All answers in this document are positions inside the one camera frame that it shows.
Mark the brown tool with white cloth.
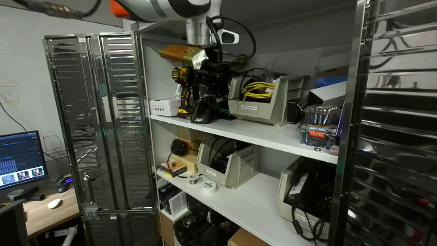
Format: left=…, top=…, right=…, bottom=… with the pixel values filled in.
left=158, top=44, right=209, bottom=70

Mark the white cardboard box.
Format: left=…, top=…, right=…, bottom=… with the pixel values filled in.
left=149, top=98, right=182, bottom=117

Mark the black small box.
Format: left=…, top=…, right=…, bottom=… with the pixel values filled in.
left=287, top=100, right=303, bottom=124

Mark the small flat box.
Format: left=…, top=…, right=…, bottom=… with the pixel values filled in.
left=157, top=160, right=187, bottom=178

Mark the grey flat box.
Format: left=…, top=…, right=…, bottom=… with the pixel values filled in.
left=307, top=81, right=348, bottom=107

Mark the blue box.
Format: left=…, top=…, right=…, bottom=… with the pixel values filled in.
left=315, top=75, right=348, bottom=88

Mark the black and white box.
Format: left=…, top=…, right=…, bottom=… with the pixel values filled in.
left=158, top=184, right=188, bottom=216

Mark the brown cardboard box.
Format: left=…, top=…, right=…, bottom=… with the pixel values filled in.
left=227, top=228, right=271, bottom=246

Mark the black battery charger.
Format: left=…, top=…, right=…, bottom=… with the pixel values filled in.
left=191, top=96, right=221, bottom=124

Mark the grey storage bin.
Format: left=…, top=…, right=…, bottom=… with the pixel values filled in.
left=277, top=157, right=337, bottom=240
left=228, top=76, right=305, bottom=127
left=197, top=138, right=259, bottom=189

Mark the metal cabinet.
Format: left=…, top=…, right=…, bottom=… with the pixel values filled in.
left=43, top=0, right=437, bottom=246

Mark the stack of cardboard boxes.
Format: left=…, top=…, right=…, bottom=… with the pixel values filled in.
left=170, top=126, right=205, bottom=174

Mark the black round device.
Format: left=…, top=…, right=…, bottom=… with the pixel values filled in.
left=170, top=138, right=189, bottom=158

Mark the white tape roll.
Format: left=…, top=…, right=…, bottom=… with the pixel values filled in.
left=201, top=180, right=217, bottom=195

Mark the pack of batteries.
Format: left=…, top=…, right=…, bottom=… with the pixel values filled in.
left=299, top=105, right=343, bottom=150

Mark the ribbed metal cabinet door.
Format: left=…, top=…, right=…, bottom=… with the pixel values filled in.
left=327, top=0, right=437, bottom=246
left=43, top=32, right=161, bottom=246

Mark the heap of black gear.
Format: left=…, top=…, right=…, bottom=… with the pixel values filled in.
left=173, top=195, right=240, bottom=246

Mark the monitor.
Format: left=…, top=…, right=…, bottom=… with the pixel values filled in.
left=0, top=130, right=49, bottom=191

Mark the wooden desk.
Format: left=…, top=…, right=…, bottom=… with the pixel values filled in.
left=20, top=184, right=81, bottom=238

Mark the office chair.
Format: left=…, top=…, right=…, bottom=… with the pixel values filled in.
left=0, top=199, right=30, bottom=246

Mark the yellow cordless drill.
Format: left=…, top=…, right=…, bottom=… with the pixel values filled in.
left=171, top=66, right=194, bottom=119

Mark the coil of yellow cable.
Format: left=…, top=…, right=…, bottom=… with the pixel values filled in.
left=242, top=81, right=276, bottom=100

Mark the bundle of black cables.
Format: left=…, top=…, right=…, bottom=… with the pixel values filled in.
left=284, top=158, right=337, bottom=242

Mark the cabinet door handle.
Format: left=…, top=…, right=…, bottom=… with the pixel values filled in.
left=83, top=172, right=95, bottom=206

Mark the wall socket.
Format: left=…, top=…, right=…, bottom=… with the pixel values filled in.
left=1, top=80, right=19, bottom=103

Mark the black cable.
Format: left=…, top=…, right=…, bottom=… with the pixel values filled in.
left=0, top=101, right=28, bottom=132

